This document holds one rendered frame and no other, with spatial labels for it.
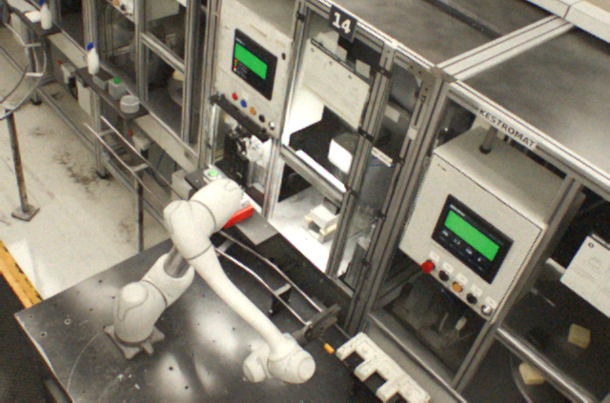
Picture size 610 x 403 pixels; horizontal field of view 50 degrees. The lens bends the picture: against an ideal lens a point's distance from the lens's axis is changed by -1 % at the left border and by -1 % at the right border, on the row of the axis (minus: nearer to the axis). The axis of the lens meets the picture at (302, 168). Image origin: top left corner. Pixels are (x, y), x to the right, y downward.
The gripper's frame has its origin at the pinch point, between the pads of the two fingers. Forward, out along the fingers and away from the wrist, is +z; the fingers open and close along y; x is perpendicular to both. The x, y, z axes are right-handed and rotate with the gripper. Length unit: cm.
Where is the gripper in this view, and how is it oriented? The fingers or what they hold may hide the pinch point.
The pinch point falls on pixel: (331, 315)
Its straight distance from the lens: 256.0
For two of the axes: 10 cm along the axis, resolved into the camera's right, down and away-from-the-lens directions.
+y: 1.6, -7.5, -6.4
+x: -6.7, -5.6, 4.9
